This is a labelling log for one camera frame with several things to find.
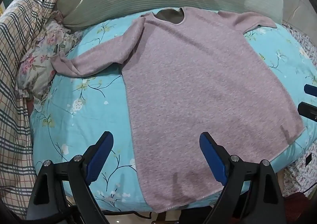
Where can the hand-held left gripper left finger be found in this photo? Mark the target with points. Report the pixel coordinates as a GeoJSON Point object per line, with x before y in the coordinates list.
{"type": "Point", "coordinates": [99, 157]}

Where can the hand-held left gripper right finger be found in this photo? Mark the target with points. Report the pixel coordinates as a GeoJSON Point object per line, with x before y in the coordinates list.
{"type": "Point", "coordinates": [213, 157]}

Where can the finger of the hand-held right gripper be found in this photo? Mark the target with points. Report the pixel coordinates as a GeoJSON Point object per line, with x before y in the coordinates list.
{"type": "Point", "coordinates": [311, 90]}
{"type": "Point", "coordinates": [308, 112]}

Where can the pink knit sweater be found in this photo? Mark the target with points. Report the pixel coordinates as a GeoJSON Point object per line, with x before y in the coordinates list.
{"type": "Point", "coordinates": [198, 85]}

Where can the blue floral bedsheet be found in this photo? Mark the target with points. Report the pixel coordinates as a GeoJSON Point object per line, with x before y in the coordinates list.
{"type": "Point", "coordinates": [74, 119]}

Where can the small black object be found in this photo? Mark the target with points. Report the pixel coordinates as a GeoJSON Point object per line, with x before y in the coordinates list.
{"type": "Point", "coordinates": [308, 159]}

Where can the purple floral sheet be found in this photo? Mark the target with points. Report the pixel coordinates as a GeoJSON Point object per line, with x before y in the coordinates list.
{"type": "Point", "coordinates": [309, 43]}

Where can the dark red cloth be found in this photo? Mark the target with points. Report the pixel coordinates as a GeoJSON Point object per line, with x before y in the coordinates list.
{"type": "Point", "coordinates": [296, 208]}

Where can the floral ruffled pillow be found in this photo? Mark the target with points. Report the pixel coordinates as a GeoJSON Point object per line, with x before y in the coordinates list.
{"type": "Point", "coordinates": [42, 60]}

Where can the plaid quilt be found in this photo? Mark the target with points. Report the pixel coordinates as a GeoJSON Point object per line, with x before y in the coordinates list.
{"type": "Point", "coordinates": [14, 40]}

